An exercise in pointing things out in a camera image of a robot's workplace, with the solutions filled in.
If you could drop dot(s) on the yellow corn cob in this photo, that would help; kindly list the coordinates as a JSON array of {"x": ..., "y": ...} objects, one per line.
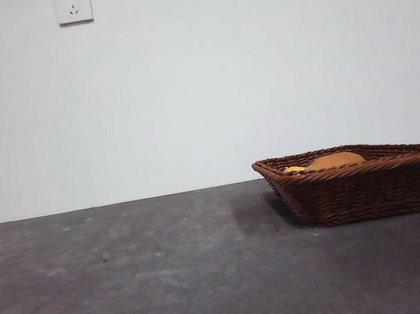
[{"x": 294, "y": 169}]

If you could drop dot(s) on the brown potato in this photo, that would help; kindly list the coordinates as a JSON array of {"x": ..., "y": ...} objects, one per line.
[{"x": 335, "y": 161}]

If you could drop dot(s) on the brown wicker basket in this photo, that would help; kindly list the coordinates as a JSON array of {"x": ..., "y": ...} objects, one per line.
[{"x": 361, "y": 192}]

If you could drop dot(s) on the white wall power socket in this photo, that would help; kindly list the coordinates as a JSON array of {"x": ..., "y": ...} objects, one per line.
[{"x": 73, "y": 6}]

